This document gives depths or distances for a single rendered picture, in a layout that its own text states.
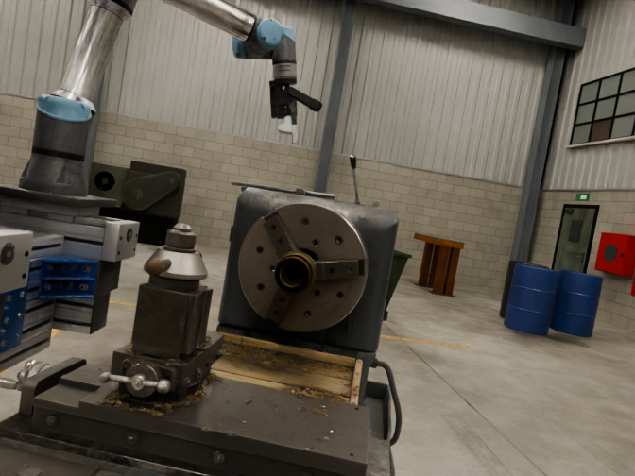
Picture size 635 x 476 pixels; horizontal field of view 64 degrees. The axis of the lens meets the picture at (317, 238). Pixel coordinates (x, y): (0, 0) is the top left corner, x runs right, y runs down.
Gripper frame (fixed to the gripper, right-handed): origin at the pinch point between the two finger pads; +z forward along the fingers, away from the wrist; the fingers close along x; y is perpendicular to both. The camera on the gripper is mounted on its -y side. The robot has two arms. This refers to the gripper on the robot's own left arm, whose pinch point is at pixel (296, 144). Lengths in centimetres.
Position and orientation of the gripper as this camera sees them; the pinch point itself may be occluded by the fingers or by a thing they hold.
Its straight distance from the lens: 165.9
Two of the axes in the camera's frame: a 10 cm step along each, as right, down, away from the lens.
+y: -10.0, 0.6, -0.5
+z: 0.5, 9.9, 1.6
